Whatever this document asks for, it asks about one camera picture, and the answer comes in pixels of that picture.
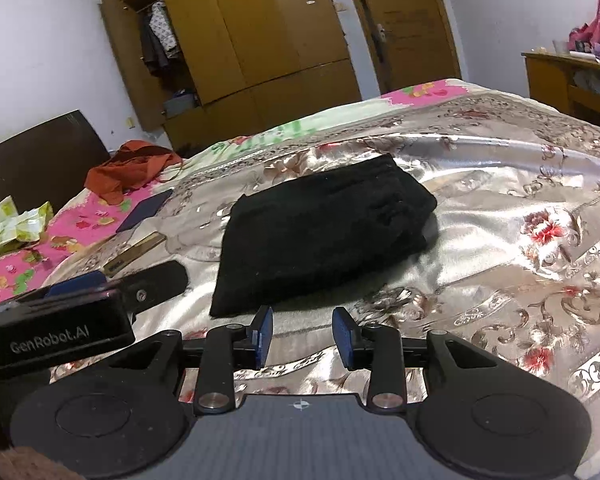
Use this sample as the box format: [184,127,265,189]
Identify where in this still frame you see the wooden desk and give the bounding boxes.
[521,50,600,122]

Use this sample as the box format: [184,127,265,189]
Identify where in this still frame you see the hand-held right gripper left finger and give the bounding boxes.
[55,306,275,416]

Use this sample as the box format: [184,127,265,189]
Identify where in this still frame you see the black pants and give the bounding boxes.
[210,154,438,319]

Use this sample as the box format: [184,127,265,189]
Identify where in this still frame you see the floral satin quilt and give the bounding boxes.
[45,91,600,480]

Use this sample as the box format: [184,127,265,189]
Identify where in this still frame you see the pink floral bedsheet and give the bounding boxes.
[0,79,466,311]

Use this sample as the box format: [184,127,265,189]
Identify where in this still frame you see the pale grey cloth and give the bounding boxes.
[572,70,600,97]

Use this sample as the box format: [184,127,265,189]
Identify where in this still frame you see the brown fuzzy cloth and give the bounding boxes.
[0,445,81,480]

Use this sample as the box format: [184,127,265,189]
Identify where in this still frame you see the dark brown headboard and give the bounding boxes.
[0,109,111,222]

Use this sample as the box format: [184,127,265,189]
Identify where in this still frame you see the grey storage box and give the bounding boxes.
[163,91,199,117]

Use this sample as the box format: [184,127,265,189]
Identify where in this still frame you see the flat golden brown box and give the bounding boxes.
[102,232,167,276]

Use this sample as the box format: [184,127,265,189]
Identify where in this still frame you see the dark blue notebook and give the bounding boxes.
[116,190,174,234]

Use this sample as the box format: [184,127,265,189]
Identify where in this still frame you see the brown wooden door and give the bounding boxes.
[339,0,463,97]

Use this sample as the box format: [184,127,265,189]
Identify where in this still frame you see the red cloth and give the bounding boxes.
[84,140,184,206]

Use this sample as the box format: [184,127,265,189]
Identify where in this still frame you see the brown wooden wardrobe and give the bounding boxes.
[99,0,363,155]

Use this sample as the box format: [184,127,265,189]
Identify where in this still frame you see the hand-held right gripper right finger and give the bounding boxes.
[332,306,556,415]

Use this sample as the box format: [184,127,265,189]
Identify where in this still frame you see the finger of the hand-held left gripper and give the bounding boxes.
[44,270,107,298]
[120,261,188,319]

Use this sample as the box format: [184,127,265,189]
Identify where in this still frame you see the hanging clothes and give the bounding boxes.
[140,0,179,79]

